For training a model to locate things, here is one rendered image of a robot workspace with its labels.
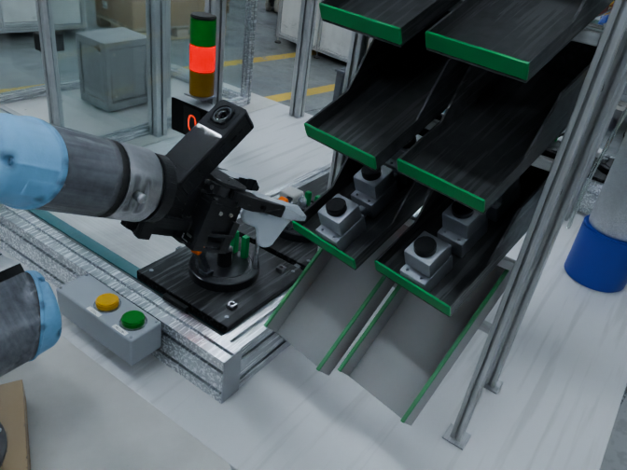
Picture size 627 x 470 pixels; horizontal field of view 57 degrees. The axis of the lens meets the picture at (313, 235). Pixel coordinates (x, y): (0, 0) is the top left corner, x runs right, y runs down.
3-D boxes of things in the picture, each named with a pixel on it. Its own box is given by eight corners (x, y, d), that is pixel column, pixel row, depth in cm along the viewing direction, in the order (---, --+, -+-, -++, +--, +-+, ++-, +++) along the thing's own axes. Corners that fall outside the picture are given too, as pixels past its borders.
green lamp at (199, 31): (202, 48, 109) (203, 21, 107) (184, 42, 112) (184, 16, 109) (220, 45, 113) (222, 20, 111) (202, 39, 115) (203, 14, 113)
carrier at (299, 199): (309, 276, 121) (316, 226, 115) (225, 231, 132) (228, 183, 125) (367, 234, 139) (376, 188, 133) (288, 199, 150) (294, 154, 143)
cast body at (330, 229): (339, 255, 85) (331, 224, 80) (318, 241, 88) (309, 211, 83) (375, 220, 88) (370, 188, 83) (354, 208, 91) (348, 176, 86)
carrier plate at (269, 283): (227, 336, 103) (227, 326, 102) (136, 278, 113) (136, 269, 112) (305, 279, 120) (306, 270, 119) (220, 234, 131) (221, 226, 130)
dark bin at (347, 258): (355, 270, 83) (348, 239, 78) (294, 230, 91) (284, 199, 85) (469, 160, 94) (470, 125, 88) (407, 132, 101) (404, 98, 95)
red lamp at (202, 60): (202, 75, 112) (202, 48, 109) (184, 67, 114) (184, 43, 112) (219, 70, 116) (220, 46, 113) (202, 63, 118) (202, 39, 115)
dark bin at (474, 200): (482, 214, 68) (485, 170, 63) (397, 172, 76) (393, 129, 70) (603, 90, 79) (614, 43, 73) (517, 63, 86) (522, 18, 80)
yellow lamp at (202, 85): (202, 99, 115) (202, 75, 112) (184, 92, 117) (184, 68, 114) (218, 94, 118) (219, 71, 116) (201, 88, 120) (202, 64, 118)
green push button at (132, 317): (132, 336, 99) (131, 327, 98) (117, 325, 101) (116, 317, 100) (149, 324, 102) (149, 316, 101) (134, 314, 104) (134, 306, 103)
